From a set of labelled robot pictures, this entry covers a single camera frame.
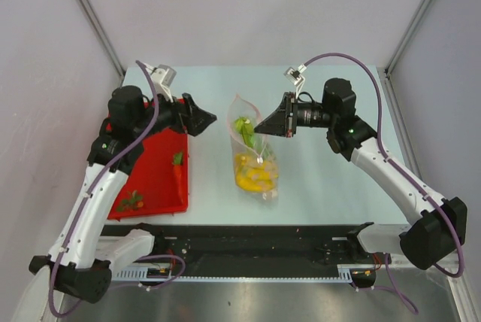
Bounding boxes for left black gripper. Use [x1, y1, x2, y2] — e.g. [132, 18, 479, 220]
[133, 85, 214, 139]

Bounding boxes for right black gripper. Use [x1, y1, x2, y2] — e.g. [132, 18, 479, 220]
[255, 92, 336, 138]

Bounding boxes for green celery stalk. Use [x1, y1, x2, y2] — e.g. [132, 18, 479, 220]
[233, 115, 279, 199]

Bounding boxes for green cucumber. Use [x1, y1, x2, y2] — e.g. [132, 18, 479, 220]
[234, 117, 256, 148]

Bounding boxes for orange carrot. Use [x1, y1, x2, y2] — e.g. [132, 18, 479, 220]
[172, 151, 185, 204]

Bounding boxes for clear zip top bag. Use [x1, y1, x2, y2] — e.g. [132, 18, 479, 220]
[226, 95, 280, 202]

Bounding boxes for yellow banana bunch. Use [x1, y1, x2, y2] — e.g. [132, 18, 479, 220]
[234, 153, 279, 193]

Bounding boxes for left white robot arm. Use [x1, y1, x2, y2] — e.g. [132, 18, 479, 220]
[29, 85, 217, 303]

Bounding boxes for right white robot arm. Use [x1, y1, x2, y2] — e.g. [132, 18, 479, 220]
[254, 78, 467, 270]

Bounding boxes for red plastic tray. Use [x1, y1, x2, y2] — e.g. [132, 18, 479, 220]
[107, 129, 189, 220]

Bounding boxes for red strawberries with leaves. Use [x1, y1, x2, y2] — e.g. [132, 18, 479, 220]
[116, 190, 144, 212]

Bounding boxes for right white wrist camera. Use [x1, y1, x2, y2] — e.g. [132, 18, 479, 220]
[284, 64, 307, 95]

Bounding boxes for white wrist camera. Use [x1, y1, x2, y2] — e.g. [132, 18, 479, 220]
[284, 64, 307, 95]
[146, 64, 177, 102]

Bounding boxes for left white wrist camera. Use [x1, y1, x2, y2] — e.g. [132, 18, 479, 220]
[146, 64, 177, 102]

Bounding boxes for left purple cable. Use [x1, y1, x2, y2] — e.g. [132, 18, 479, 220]
[48, 59, 187, 318]

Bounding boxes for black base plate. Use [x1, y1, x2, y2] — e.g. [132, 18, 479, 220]
[101, 225, 439, 278]

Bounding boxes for white slotted cable duct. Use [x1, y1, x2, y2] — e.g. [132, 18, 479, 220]
[112, 263, 352, 284]

